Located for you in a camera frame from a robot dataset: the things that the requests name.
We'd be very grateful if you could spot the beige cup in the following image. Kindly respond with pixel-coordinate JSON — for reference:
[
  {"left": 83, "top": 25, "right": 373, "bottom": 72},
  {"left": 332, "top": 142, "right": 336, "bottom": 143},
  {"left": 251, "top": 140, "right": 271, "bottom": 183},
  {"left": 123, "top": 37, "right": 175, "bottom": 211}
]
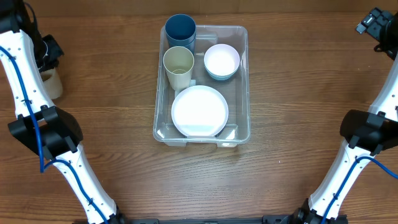
[
  {"left": 163, "top": 46, "right": 195, "bottom": 91},
  {"left": 40, "top": 68, "right": 63, "bottom": 100}
]

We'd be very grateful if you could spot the blue cup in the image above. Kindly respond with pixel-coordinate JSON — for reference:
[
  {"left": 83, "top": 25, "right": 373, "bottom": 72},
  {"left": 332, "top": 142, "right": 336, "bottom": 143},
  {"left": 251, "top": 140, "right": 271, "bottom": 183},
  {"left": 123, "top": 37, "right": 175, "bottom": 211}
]
[
  {"left": 167, "top": 34, "right": 196, "bottom": 54},
  {"left": 165, "top": 14, "right": 196, "bottom": 46}
]

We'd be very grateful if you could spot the pink plate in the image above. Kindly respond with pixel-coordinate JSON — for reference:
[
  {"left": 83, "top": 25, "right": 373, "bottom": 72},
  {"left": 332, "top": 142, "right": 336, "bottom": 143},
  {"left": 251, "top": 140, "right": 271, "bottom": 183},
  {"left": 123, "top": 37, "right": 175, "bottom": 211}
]
[{"left": 171, "top": 85, "right": 229, "bottom": 138}]

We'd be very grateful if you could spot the pink bowl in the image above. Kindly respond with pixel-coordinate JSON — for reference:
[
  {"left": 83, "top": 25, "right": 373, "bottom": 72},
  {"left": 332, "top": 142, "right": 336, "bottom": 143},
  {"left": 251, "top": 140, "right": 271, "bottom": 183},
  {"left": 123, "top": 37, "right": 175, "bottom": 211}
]
[{"left": 204, "top": 44, "right": 241, "bottom": 75}]

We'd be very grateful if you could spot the light blue bowl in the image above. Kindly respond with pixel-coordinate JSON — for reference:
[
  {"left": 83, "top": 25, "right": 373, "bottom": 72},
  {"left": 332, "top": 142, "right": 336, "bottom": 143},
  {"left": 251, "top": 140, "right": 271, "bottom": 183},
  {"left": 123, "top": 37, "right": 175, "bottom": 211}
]
[{"left": 207, "top": 70, "right": 236, "bottom": 81}]

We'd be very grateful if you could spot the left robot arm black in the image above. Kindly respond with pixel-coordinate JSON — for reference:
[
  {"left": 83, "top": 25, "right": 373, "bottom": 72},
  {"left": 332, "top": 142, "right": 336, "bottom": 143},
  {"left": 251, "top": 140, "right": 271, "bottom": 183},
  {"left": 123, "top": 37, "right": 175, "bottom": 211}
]
[{"left": 1, "top": 0, "right": 127, "bottom": 223}]

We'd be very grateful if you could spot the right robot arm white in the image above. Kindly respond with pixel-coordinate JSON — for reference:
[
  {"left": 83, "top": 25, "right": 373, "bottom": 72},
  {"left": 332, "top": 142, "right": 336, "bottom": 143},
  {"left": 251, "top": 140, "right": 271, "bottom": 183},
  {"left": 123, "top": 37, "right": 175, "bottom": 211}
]
[{"left": 282, "top": 7, "right": 397, "bottom": 223}]

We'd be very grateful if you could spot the clear plastic storage bin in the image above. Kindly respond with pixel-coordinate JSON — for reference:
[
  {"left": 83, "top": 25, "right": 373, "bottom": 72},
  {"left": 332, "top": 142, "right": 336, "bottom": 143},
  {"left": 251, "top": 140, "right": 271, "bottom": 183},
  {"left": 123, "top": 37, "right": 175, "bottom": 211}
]
[{"left": 153, "top": 25, "right": 251, "bottom": 147}]

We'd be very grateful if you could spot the blue cable right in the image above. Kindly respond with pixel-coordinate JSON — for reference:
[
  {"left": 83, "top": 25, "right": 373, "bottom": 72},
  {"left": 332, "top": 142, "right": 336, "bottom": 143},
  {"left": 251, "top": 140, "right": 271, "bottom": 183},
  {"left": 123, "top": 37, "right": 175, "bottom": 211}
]
[{"left": 320, "top": 156, "right": 398, "bottom": 224}]

